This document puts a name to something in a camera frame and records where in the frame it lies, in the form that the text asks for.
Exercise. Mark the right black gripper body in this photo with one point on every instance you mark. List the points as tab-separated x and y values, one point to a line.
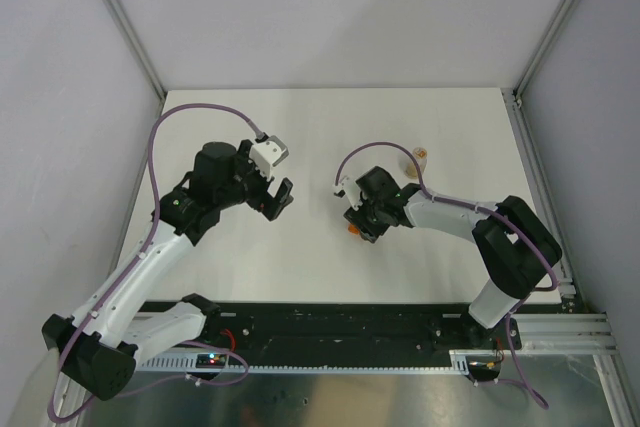
368	219

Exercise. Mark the clear pill bottle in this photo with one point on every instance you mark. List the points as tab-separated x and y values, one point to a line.
413	168

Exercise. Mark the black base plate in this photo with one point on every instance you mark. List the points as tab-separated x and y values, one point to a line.
357	333

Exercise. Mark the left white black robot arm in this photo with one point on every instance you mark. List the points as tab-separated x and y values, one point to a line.
98	349

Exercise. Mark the aluminium side rail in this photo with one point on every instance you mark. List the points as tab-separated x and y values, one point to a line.
573	330

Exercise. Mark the right aluminium frame post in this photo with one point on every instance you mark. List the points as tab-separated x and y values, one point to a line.
552	31

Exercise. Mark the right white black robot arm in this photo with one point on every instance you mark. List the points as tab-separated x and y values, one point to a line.
517	250

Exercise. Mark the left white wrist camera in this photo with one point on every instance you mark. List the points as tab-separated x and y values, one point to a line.
266	154

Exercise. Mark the left aluminium frame post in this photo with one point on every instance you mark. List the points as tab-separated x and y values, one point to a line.
131	39

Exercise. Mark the aluminium frame post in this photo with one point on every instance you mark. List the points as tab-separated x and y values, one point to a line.
552	31
131	39

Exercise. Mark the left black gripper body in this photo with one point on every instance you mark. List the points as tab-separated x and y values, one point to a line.
256	194

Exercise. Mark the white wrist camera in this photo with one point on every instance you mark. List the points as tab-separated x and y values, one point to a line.
348	188
266	154

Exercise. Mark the orange pill organizer box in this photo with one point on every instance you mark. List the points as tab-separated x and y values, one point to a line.
354	229

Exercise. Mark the grey slotted cable duct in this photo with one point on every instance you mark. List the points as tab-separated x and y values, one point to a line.
193	361

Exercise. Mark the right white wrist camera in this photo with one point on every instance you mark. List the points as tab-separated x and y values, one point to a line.
348	188

